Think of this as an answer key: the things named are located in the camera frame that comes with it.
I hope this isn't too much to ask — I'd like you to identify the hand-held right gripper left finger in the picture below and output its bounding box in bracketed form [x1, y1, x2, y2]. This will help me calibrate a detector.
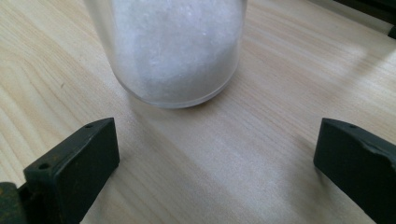
[22, 117, 120, 224]

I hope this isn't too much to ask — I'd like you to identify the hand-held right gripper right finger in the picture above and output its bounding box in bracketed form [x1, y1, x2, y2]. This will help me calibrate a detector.
[313, 118, 396, 224]

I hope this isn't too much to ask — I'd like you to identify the glass jar of white powder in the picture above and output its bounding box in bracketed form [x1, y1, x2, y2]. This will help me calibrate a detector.
[83, 0, 248, 109]

